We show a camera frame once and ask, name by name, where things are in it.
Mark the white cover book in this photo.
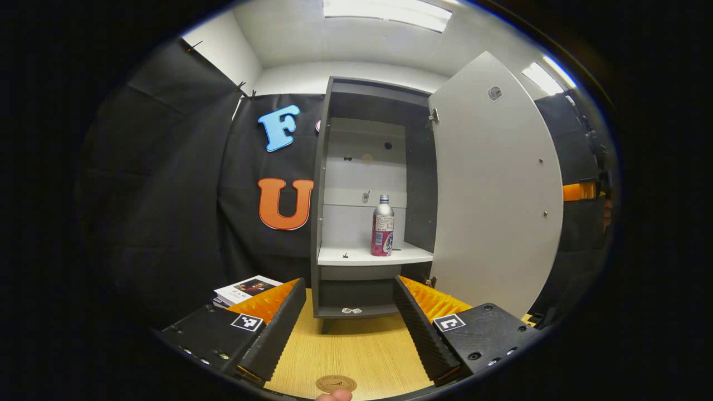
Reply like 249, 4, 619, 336
213, 275, 284, 308

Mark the silver and pink bottle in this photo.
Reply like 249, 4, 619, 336
371, 195, 395, 257

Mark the small ceiling light panel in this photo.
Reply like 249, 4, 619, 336
522, 56, 574, 96

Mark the grey cabinet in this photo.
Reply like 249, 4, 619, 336
310, 76, 441, 335

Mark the round brown coaster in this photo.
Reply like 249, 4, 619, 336
316, 375, 358, 394

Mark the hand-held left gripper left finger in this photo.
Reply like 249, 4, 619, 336
158, 277, 307, 385

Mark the grey cabinet door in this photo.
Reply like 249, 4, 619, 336
428, 51, 564, 319

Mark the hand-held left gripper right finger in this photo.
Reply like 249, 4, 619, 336
392, 275, 542, 385

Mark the large ceiling light panel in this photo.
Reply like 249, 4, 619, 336
323, 0, 453, 33

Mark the white cabinet shelf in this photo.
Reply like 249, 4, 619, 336
318, 241, 434, 266

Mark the black backdrop cloth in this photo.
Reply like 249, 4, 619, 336
84, 39, 616, 329

